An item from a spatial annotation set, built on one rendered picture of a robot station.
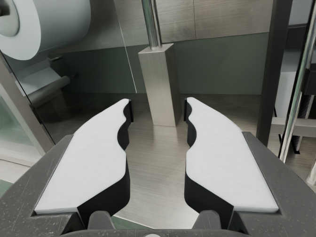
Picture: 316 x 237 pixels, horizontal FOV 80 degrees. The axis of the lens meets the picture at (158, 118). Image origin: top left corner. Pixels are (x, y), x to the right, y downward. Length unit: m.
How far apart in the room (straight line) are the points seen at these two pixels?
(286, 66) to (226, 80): 0.49
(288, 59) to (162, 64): 0.33
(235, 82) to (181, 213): 0.58
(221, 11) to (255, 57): 0.21
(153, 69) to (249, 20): 0.38
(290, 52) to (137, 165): 0.44
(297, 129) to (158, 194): 0.32
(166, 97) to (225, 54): 0.32
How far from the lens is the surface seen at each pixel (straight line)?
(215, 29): 0.81
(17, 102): 0.57
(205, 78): 0.87
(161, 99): 0.65
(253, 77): 0.86
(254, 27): 0.80
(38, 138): 0.61
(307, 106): 0.55
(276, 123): 0.42
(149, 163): 0.57
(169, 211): 0.47
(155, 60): 0.60
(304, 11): 0.37
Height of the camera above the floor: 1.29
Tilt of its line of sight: 31 degrees down
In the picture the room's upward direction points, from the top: 11 degrees counter-clockwise
